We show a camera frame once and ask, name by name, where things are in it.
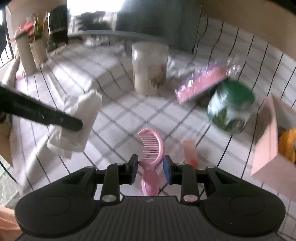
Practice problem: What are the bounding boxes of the pink plastic comb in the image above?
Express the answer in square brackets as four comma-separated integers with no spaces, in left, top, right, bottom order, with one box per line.
[138,128,165,196]

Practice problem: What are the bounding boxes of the white cloth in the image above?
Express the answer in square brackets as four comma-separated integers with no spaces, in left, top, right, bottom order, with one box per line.
[47,89,102,159]

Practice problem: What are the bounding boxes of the orange plush toy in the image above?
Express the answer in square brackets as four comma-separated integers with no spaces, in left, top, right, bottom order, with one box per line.
[278,128,295,163]

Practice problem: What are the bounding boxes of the small pink translucent packet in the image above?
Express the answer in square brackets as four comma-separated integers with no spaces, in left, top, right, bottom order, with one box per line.
[182,140,199,169]

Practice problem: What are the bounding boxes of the white black-grid tablecloth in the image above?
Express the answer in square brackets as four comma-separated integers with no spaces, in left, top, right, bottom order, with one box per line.
[0,16,296,235]

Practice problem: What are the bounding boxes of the beige cylindrical stand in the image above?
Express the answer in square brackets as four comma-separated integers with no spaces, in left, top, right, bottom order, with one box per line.
[15,32,37,75]

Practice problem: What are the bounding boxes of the potted plant in white vase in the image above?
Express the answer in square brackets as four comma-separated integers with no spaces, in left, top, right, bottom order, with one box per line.
[15,13,48,66]

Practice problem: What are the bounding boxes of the pink cardboard box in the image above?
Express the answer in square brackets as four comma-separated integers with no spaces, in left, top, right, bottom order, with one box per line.
[251,94,295,201]

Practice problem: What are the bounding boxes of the purple pink hairbrush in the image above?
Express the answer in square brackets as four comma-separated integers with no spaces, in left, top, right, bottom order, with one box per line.
[175,63,242,104]

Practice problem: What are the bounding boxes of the clear plastic jar tan label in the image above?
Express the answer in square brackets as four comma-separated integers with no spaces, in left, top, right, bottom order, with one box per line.
[132,42,169,95]

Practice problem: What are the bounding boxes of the black flat monitor screen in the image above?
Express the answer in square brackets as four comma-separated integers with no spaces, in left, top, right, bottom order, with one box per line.
[68,0,203,55]

